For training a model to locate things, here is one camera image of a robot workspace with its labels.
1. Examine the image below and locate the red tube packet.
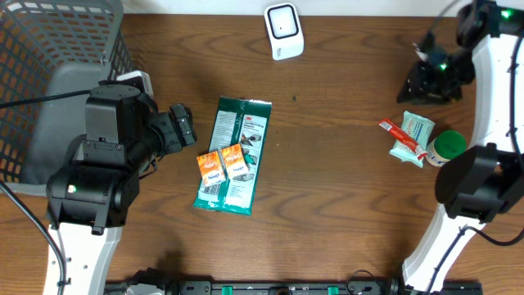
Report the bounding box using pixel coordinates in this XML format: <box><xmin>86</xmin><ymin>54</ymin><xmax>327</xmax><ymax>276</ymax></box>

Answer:
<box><xmin>378</xmin><ymin>118</ymin><xmax>427</xmax><ymax>160</ymax></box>

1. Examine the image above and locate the dark grey plastic basket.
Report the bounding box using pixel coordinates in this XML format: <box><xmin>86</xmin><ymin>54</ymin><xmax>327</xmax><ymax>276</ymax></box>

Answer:
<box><xmin>1</xmin><ymin>0</ymin><xmax>134</xmax><ymax>197</ymax></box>

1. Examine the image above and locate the mint green wipes packet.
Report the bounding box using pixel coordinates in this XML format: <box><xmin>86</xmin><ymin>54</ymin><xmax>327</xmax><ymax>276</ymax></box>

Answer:
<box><xmin>390</xmin><ymin>111</ymin><xmax>435</xmax><ymax>168</ymax></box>

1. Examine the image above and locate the green 3M package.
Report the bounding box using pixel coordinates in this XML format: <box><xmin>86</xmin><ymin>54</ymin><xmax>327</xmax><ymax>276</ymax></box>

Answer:
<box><xmin>193</xmin><ymin>97</ymin><xmax>272</xmax><ymax>216</ymax></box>

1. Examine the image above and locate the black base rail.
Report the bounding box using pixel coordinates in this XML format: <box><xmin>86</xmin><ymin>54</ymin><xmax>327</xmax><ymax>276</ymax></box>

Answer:
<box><xmin>104</xmin><ymin>268</ymin><xmax>484</xmax><ymax>295</ymax></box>

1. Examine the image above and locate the white barcode scanner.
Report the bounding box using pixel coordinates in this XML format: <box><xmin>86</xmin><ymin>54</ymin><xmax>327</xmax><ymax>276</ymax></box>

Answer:
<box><xmin>264</xmin><ymin>2</ymin><xmax>305</xmax><ymax>61</ymax></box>

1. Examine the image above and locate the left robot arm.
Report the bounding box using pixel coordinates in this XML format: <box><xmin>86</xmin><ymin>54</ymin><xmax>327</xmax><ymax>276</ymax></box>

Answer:
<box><xmin>44</xmin><ymin>84</ymin><xmax>197</xmax><ymax>294</ymax></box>

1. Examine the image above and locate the orange small box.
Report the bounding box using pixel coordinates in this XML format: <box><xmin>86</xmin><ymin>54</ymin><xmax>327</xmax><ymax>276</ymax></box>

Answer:
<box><xmin>196</xmin><ymin>151</ymin><xmax>226</xmax><ymax>188</ymax></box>
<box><xmin>220</xmin><ymin>143</ymin><xmax>249</xmax><ymax>179</ymax></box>

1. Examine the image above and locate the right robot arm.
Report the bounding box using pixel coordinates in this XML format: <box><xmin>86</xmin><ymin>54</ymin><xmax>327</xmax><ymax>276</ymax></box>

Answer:
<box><xmin>390</xmin><ymin>0</ymin><xmax>523</xmax><ymax>294</ymax></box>

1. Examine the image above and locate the green lid small jar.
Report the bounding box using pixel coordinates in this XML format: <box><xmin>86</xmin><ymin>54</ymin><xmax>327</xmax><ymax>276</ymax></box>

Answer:
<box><xmin>426</xmin><ymin>130</ymin><xmax>467</xmax><ymax>167</ymax></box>

